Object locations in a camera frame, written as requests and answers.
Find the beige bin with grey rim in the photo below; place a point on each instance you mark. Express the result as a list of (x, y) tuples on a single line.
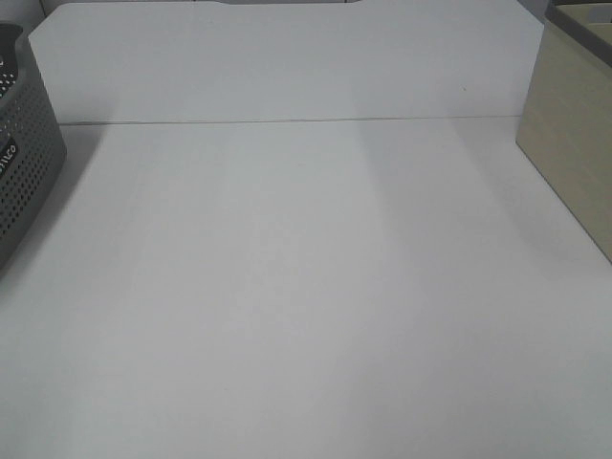
[(565, 127)]

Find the grey perforated plastic basket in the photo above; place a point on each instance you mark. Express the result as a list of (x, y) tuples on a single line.
[(32, 148)]

